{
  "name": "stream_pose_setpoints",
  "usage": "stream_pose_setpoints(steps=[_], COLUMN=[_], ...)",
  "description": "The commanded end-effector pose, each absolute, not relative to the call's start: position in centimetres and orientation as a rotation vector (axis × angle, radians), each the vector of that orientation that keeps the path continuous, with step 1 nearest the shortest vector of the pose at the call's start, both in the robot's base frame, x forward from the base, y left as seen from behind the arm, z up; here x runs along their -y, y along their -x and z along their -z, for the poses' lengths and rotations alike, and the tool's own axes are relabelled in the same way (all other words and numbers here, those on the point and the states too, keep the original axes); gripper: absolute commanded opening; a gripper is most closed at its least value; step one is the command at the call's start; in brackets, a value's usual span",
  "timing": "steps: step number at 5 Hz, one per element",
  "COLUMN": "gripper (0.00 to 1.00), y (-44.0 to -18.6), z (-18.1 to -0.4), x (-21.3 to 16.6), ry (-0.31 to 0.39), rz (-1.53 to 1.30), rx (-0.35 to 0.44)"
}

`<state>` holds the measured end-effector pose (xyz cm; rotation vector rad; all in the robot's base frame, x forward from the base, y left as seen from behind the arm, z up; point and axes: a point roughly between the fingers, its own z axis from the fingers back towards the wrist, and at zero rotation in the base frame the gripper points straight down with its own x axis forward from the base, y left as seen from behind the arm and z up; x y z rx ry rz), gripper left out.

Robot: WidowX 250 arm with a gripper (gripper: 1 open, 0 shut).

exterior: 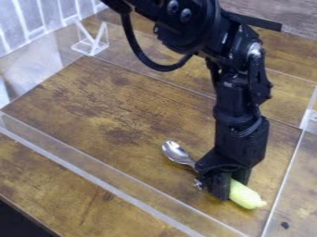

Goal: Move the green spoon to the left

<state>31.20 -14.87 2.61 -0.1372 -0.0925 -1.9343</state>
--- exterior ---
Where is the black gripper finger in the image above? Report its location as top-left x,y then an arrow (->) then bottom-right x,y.
200,171 -> 231,201
231,167 -> 251,185

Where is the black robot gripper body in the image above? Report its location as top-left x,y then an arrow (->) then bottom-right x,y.
195,81 -> 270,175

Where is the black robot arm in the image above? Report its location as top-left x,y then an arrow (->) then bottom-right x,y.
100,0 -> 273,201

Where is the clear acrylic front barrier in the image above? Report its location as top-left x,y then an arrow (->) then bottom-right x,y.
0,111 -> 247,237

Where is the clear acrylic barrier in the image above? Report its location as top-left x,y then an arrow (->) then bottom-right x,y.
261,86 -> 317,237
0,111 -> 247,237

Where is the clear acrylic right barrier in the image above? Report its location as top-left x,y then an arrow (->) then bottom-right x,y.
261,86 -> 317,237

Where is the black strip on table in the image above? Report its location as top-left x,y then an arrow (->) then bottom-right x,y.
229,12 -> 282,31

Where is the clear acrylic corner bracket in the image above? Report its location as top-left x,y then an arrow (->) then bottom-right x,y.
71,21 -> 108,56

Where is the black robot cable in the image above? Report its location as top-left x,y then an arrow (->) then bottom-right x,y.
119,8 -> 195,73

